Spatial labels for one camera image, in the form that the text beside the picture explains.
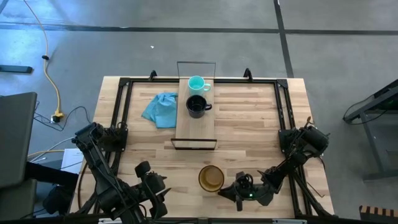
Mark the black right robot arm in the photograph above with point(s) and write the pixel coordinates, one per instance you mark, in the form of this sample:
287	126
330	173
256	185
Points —
289	161

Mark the black mug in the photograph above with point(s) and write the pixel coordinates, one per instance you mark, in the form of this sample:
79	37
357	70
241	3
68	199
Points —
196	107

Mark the black bag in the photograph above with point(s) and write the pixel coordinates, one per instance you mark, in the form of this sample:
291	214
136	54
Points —
53	174

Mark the yellow power plug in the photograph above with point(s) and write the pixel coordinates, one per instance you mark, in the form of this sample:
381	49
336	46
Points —
57	116

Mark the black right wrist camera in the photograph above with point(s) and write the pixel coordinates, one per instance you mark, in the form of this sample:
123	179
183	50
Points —
245	179

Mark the black frame clamp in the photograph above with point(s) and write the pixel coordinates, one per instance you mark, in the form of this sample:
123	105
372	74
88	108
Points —
248	74
153	75

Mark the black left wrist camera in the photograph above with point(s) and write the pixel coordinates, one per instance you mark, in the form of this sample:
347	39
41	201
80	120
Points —
143	169

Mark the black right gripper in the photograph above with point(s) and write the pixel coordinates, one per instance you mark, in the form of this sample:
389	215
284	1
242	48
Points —
258	194

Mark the blue cloth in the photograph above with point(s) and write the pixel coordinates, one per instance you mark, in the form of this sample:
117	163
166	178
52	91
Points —
161	109

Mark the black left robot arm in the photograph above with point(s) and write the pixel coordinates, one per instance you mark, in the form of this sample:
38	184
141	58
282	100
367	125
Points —
96	161

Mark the yellow mug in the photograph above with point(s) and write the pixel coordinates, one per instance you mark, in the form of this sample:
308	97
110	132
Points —
211	178

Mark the black floor bar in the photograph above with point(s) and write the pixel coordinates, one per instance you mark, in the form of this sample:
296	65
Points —
15	69

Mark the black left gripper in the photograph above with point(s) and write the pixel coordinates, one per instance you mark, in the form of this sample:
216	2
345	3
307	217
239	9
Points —
154	183

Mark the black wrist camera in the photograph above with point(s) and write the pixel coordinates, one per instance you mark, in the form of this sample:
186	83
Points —
143	169
245	179

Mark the mint green mug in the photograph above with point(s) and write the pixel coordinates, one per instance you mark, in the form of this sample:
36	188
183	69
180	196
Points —
196	84

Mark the striped black orange block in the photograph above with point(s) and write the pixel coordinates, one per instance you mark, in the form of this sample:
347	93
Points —
377	213

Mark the white paper sheet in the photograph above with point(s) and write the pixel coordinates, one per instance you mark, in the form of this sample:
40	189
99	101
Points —
71	160

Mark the dark grey panel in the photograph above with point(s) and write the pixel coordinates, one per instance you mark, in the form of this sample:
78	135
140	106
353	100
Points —
15	140

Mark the black side table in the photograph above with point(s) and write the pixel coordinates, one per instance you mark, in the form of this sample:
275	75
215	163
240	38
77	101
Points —
373	109

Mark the black aluminium table frame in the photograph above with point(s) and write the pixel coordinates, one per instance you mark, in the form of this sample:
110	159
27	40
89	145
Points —
236	81

